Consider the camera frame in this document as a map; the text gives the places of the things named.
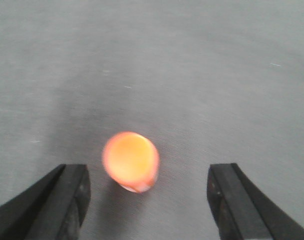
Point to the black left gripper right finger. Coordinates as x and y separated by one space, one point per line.
242 212

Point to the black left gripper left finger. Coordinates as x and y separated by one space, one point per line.
52 208

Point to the orange cylindrical capacitor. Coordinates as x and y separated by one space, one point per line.
131 160

